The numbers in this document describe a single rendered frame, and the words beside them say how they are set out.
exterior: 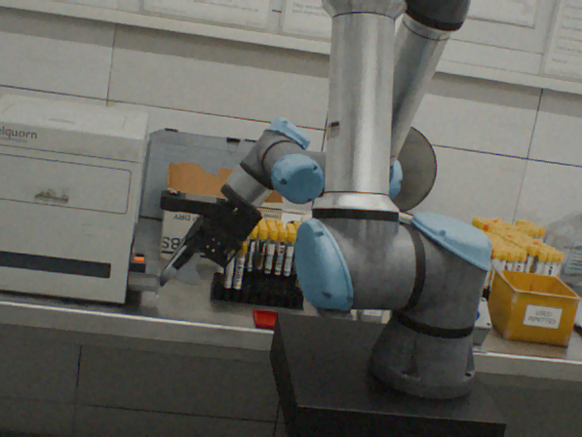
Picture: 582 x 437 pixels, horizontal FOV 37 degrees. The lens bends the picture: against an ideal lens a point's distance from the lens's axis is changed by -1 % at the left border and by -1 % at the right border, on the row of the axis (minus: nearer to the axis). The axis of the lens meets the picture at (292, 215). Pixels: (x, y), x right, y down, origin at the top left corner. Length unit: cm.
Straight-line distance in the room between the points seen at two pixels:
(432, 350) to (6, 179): 74
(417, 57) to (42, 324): 75
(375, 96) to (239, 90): 98
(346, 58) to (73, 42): 105
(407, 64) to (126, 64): 93
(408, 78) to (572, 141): 105
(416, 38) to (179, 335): 63
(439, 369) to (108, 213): 62
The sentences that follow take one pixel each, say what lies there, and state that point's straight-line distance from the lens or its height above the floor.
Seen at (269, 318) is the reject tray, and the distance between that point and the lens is 159.
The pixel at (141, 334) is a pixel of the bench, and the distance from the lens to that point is 153.
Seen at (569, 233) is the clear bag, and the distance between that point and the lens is 221.
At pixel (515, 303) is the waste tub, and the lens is 171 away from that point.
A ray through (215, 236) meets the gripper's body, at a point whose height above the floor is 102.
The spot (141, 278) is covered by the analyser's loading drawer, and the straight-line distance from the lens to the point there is 159.
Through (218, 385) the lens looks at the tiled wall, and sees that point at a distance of 233.
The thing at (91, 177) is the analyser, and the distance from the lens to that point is 150.
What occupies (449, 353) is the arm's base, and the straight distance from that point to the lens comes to 124.
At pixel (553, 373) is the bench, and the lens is 170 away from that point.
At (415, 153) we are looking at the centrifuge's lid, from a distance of 214.
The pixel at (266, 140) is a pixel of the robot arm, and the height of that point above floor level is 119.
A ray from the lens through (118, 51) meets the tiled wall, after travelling 211.
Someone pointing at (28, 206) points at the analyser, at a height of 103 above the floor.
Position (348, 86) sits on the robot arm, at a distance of 117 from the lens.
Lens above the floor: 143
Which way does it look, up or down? 14 degrees down
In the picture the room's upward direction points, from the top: 9 degrees clockwise
